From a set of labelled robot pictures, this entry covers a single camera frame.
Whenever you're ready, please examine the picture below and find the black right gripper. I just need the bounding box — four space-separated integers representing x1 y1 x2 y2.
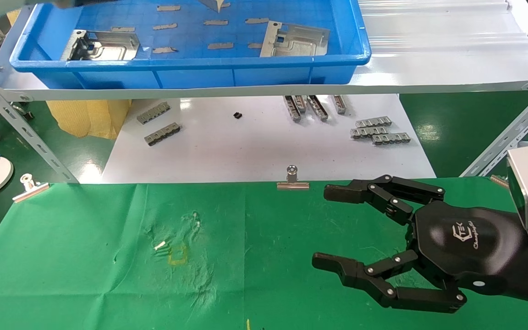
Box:
311 174 528 315

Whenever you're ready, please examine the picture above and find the green tablecloth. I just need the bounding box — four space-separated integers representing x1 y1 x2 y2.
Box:
0 178 528 330

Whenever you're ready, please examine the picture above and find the ridged grey metal part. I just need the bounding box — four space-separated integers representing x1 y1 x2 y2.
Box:
356 116 392 128
145 122 182 146
137 102 171 125
350 126 389 139
372 132 412 146

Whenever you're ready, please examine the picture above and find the white metal shelving unit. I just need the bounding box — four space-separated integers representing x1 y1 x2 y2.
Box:
0 0 528 184

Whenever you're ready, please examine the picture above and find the large blue plastic bin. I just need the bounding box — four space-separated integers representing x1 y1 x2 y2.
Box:
10 0 372 90

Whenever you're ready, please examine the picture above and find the yellow mesh bag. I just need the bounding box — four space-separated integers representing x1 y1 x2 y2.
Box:
45 99 132 139

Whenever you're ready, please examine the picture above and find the stamped metal plate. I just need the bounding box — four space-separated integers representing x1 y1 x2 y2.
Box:
60 30 141 61
259 21 331 58

